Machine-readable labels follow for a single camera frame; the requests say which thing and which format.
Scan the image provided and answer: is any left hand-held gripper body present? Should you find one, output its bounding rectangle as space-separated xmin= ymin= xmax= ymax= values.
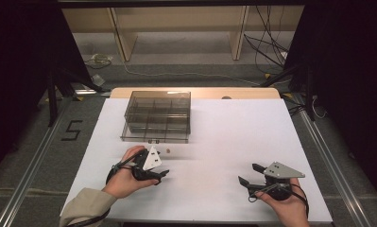
xmin=131 ymin=145 xmax=163 ymax=182

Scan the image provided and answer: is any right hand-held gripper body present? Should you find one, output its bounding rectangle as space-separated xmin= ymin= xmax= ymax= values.
xmin=255 ymin=161 xmax=306 ymax=201

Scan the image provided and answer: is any smoky transparent drawer box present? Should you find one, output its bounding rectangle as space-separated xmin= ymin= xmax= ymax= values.
xmin=120 ymin=90 xmax=192 ymax=145

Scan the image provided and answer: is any person's left hand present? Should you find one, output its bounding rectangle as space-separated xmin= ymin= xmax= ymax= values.
xmin=102 ymin=145 xmax=161 ymax=200

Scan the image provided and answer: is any person's right hand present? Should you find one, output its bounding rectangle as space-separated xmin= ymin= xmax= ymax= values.
xmin=254 ymin=177 xmax=311 ymax=227

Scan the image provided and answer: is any white table mat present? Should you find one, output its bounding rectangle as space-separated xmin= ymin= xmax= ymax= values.
xmin=60 ymin=97 xmax=334 ymax=223

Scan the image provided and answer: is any black tripod stand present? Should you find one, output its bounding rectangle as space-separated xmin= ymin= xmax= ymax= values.
xmin=46 ymin=67 xmax=106 ymax=128
xmin=259 ymin=62 xmax=317 ymax=121

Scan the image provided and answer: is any black curtain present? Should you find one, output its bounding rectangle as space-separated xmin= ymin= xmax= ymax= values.
xmin=284 ymin=0 xmax=377 ymax=198
xmin=0 ymin=0 xmax=94 ymax=179

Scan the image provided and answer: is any light wooden shelf unit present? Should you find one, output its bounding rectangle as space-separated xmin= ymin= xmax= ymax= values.
xmin=62 ymin=6 xmax=304 ymax=62

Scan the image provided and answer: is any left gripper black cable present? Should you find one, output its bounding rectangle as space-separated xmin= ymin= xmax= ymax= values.
xmin=66 ymin=150 xmax=146 ymax=227

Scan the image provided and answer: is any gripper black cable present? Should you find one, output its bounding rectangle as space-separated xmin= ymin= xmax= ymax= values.
xmin=66 ymin=150 xmax=146 ymax=227
xmin=248 ymin=183 xmax=310 ymax=219

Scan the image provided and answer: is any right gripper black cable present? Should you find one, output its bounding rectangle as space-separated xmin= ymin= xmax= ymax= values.
xmin=248 ymin=183 xmax=310 ymax=219

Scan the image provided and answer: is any aluminium floor rail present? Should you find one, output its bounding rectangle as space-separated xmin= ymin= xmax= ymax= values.
xmin=0 ymin=97 xmax=69 ymax=227
xmin=290 ymin=94 xmax=372 ymax=227

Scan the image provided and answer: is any looped white cable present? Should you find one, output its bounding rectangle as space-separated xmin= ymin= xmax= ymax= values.
xmin=311 ymin=95 xmax=328 ymax=120

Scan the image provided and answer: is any coiled pale cable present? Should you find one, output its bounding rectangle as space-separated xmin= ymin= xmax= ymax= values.
xmin=83 ymin=53 xmax=114 ymax=70

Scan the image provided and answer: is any bundle of black cables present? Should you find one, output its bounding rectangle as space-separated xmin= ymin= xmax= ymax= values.
xmin=243 ymin=5 xmax=290 ymax=68

